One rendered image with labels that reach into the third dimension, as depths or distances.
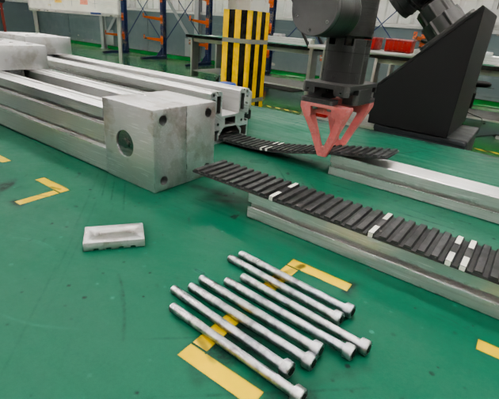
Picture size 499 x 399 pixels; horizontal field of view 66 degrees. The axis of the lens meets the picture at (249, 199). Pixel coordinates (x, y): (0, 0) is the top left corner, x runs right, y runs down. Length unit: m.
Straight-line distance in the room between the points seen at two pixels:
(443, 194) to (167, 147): 0.33
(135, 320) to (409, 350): 0.18
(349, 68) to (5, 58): 0.56
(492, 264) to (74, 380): 0.29
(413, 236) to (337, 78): 0.25
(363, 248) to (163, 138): 0.24
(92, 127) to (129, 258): 0.23
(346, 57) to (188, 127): 0.21
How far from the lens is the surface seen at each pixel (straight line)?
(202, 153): 0.49
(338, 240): 0.36
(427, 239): 0.35
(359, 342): 0.26
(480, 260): 0.34
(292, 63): 9.22
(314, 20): 0.46
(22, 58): 0.80
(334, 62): 0.52
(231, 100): 0.69
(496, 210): 0.52
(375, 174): 0.54
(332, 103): 0.51
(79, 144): 0.56
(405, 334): 0.29
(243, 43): 3.81
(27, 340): 0.28
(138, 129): 0.45
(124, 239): 0.35
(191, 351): 0.25
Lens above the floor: 0.96
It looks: 24 degrees down
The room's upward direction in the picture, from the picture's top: 5 degrees clockwise
